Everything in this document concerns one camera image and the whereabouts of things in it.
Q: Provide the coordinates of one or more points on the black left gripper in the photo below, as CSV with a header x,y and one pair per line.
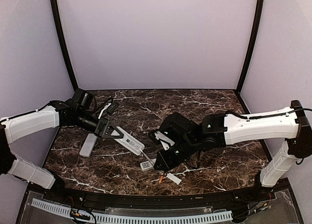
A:
x,y
103,121

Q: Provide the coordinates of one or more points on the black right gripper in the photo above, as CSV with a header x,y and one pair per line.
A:
x,y
167,164

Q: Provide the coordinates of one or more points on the slim white remote with QR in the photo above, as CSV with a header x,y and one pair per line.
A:
x,y
146,166

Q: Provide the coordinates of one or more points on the white battery cover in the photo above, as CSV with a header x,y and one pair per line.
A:
x,y
173,178

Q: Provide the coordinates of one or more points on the white remote with buttons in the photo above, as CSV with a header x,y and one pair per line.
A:
x,y
132,144

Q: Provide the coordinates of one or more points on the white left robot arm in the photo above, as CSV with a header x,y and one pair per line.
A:
x,y
54,114

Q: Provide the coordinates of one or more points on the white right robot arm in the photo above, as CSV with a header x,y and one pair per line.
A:
x,y
182,137

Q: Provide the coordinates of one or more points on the white remote back side up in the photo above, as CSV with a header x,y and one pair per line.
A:
x,y
88,145

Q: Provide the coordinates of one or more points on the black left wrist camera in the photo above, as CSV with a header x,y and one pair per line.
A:
x,y
108,109

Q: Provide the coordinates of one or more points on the white slotted cable duct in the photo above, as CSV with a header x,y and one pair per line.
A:
x,y
133,218

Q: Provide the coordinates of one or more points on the black left frame post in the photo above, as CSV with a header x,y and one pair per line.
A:
x,y
63,44

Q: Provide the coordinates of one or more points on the black frame post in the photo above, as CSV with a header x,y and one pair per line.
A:
x,y
251,44
63,44

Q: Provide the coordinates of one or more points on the black right frame post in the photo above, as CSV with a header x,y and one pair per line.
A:
x,y
251,44

